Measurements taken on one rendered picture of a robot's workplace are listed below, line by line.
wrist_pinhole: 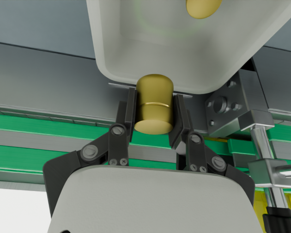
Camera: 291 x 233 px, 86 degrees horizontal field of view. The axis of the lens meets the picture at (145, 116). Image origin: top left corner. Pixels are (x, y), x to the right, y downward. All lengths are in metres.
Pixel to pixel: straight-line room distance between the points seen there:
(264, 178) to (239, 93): 0.11
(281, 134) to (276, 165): 0.07
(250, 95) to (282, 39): 0.13
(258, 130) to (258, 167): 0.04
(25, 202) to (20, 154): 0.19
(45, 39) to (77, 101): 0.13
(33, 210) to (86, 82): 0.30
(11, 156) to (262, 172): 0.32
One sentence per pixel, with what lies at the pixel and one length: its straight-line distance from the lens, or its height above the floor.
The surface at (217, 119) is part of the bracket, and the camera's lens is 0.28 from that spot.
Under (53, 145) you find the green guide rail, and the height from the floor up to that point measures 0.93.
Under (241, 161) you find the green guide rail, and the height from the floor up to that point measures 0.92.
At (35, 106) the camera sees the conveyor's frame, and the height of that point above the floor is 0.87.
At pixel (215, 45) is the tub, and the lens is 0.26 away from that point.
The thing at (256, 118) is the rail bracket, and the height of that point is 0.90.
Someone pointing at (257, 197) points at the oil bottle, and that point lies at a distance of 0.36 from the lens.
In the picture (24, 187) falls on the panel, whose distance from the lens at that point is 0.47.
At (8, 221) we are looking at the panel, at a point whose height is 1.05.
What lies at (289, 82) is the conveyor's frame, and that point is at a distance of 0.31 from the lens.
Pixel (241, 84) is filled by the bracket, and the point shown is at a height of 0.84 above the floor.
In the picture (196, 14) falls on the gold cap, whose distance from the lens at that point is 0.20.
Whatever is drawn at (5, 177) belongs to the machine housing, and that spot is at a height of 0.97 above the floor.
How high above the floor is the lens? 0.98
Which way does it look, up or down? 26 degrees down
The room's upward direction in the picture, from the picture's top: 176 degrees counter-clockwise
